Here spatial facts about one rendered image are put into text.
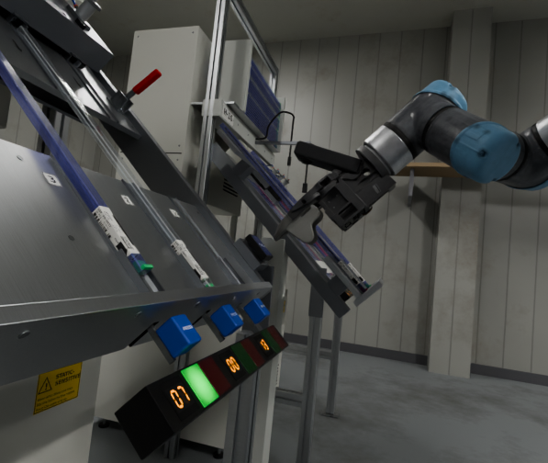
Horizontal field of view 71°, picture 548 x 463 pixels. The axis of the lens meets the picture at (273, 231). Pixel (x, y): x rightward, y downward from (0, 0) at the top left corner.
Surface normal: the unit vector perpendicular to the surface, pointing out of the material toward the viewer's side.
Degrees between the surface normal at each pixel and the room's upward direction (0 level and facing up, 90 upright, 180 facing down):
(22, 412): 90
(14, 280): 44
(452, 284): 90
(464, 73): 90
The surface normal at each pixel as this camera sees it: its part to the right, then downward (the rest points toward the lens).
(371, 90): -0.31, -0.10
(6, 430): 0.96, 0.07
